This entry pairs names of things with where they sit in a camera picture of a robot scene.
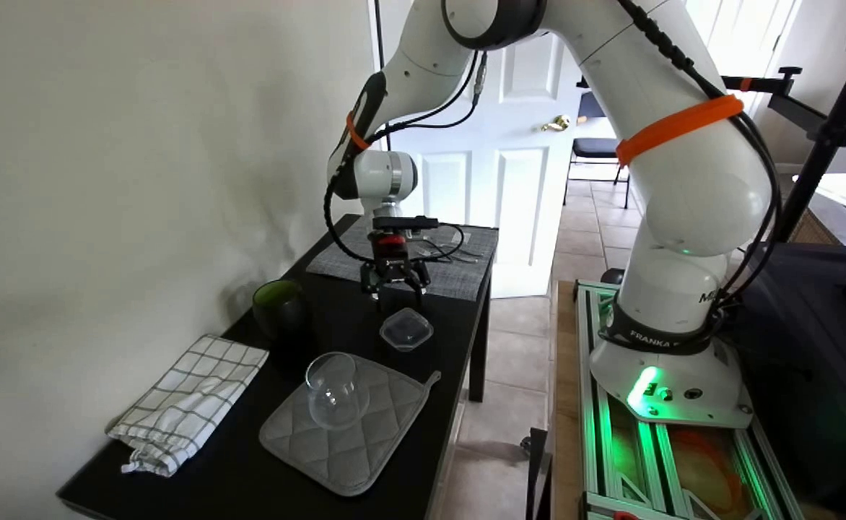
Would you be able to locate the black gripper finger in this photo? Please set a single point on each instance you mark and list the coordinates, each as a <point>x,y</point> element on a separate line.
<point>375,281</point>
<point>417,281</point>

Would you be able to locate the gray quilted pot holder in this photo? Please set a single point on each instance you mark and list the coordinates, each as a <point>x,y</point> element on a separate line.
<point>366,451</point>

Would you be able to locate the dark furniture block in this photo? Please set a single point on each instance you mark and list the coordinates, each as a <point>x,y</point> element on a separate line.
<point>815,364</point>

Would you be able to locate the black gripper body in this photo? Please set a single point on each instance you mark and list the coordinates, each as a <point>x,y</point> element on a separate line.
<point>398,255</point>

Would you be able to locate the aluminium platform frame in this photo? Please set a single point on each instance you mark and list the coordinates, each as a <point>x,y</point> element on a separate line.
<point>635,463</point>

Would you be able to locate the black stand pole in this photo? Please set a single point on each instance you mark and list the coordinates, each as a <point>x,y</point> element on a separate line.
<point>827,135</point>

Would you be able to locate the clear glass cup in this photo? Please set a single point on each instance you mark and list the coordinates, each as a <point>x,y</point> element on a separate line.
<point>336,390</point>

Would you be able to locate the white checkered dish towel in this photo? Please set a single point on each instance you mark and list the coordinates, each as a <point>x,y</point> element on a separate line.
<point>193,400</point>

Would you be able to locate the brass door knob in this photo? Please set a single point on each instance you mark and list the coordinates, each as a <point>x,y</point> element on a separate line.
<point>555,122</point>

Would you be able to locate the dark green cup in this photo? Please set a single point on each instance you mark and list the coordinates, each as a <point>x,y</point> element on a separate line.
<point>282,314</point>

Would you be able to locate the clear square plastic container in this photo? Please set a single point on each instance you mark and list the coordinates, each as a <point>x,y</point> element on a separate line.
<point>406,330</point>

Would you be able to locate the black wooden table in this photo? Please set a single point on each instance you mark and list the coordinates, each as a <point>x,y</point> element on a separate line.
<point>251,491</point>

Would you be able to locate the black seat chair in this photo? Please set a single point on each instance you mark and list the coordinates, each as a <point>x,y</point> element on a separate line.
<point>597,149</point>

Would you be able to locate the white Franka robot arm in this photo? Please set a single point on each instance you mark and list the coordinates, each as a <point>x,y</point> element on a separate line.
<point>701,191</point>

